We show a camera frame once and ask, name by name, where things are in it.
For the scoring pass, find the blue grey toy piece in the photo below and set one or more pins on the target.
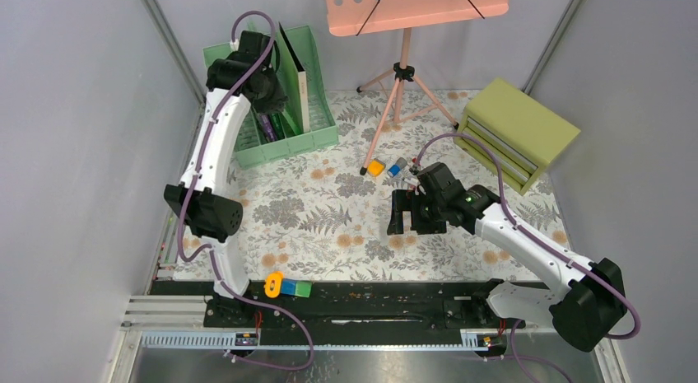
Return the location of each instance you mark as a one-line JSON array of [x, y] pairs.
[[397, 167]]

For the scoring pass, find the yellow toy block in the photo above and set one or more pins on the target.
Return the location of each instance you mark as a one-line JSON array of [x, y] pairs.
[[375, 168]]

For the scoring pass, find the white binder folder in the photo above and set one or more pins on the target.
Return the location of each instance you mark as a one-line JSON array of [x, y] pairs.
[[300, 80]]

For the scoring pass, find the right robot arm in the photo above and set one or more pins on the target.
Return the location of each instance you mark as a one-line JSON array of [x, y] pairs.
[[582, 300]]

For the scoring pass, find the purple Treehouse book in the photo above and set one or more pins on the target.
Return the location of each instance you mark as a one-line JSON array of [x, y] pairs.
[[266, 126]]

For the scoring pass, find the green plastic folder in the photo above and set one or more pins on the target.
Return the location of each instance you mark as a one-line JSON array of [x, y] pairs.
[[273, 61]]

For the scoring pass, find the pink music stand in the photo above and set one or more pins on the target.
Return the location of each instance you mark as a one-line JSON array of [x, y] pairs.
[[358, 17]]

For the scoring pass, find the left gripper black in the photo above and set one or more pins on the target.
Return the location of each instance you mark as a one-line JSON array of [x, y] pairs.
[[276, 103]]

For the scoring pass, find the green desktop file organizer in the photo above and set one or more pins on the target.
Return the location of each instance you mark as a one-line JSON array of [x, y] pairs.
[[252, 149]]

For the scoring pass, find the floral table mat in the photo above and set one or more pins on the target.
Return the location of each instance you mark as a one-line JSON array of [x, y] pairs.
[[312, 216]]

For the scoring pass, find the yellow-green drawer cabinet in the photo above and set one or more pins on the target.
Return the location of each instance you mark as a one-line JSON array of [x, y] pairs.
[[524, 135]]

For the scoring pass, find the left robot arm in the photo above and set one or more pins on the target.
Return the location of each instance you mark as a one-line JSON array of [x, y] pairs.
[[208, 217]]

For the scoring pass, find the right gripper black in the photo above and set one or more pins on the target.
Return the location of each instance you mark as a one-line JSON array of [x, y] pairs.
[[407, 200]]

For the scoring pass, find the orange blue green block stack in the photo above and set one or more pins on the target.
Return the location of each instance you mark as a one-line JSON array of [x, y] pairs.
[[276, 285]]

